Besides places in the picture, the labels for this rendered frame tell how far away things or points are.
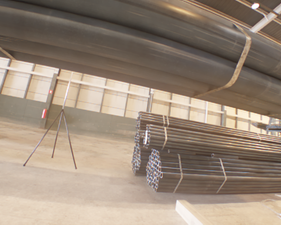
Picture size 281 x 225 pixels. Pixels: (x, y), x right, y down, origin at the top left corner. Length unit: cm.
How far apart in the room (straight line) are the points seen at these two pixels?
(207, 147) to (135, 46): 179
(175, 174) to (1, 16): 185
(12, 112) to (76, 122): 370
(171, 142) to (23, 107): 908
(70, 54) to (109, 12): 31
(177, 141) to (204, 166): 47
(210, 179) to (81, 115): 785
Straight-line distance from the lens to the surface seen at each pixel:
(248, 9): 1244
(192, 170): 193
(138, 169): 232
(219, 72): 85
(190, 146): 203
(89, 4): 72
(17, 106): 1019
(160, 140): 182
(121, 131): 886
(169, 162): 181
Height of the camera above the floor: 69
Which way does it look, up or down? 10 degrees up
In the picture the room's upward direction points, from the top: 9 degrees clockwise
